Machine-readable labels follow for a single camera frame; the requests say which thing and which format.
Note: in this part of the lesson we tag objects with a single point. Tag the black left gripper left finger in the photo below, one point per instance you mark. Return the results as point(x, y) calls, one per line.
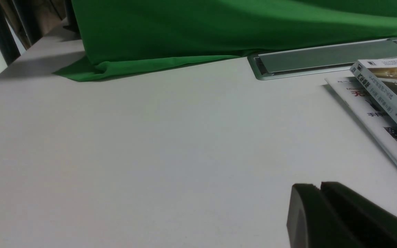
point(312, 222)

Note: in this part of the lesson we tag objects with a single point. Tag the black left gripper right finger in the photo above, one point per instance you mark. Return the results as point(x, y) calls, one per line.
point(368, 222)

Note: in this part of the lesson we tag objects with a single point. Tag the large bottom white book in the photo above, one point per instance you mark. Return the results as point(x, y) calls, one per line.
point(378, 123)

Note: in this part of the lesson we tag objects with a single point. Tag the green backdrop cloth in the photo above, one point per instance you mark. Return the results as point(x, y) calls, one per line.
point(127, 37)

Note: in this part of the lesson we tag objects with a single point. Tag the silver desk cable hatch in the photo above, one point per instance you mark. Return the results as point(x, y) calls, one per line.
point(316, 60)

